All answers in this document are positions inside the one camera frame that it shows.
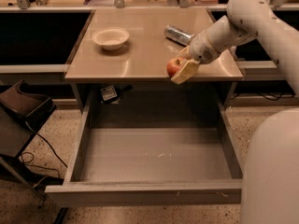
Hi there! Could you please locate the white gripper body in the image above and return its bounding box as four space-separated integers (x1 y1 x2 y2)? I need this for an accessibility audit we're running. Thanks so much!
189 32 219 64

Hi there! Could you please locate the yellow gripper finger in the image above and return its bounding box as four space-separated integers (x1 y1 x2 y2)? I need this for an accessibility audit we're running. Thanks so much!
178 46 192 60
171 59 200 84

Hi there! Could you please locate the red apple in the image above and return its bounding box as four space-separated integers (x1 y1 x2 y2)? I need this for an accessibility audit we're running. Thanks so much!
166 57 185 77

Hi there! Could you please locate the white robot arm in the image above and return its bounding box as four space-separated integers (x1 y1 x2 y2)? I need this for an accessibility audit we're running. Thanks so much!
170 0 299 224

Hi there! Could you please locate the grey counter cabinet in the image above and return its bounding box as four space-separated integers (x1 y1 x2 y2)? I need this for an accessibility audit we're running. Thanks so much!
65 7 243 107

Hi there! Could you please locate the open grey drawer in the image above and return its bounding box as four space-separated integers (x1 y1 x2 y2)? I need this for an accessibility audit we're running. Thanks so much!
46 91 242 207

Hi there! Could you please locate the silver soda can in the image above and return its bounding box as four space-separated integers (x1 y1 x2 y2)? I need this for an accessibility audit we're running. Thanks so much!
164 24 194 46

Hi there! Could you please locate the white paper bowl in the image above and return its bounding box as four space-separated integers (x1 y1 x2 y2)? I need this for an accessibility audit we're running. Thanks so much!
92 27 129 50

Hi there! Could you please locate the small label tag device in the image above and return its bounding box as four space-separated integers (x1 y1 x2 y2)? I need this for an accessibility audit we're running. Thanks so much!
100 86 118 102

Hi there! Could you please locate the dark chair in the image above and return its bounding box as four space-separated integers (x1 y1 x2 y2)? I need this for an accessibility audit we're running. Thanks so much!
0 80 63 202

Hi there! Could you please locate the black floor cable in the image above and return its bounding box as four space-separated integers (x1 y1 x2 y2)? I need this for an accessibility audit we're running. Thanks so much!
20 121 69 179

